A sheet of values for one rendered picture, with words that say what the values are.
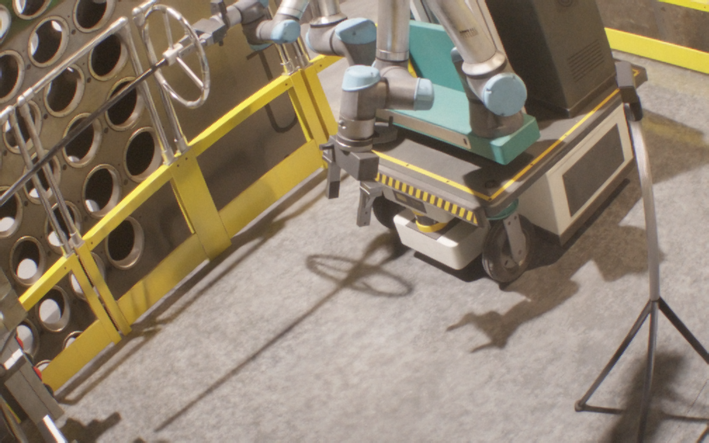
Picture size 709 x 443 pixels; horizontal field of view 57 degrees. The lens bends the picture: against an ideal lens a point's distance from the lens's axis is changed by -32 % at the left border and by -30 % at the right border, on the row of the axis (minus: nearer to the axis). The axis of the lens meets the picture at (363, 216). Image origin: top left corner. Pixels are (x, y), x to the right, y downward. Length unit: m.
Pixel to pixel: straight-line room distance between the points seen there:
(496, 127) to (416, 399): 0.68
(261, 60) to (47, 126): 1.25
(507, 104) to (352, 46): 0.65
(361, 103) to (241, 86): 2.04
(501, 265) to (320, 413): 0.61
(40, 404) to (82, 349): 1.28
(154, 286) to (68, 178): 0.87
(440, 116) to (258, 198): 0.93
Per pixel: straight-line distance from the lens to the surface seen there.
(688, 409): 1.82
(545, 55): 2.28
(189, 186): 2.83
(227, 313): 2.66
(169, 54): 2.25
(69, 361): 2.77
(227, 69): 3.80
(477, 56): 1.88
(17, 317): 1.44
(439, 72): 2.40
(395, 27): 1.95
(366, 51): 2.43
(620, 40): 3.49
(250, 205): 2.98
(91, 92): 3.46
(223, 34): 2.29
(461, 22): 1.84
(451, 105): 2.29
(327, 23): 2.51
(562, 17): 2.30
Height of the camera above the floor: 1.44
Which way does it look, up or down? 31 degrees down
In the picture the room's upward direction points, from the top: 22 degrees counter-clockwise
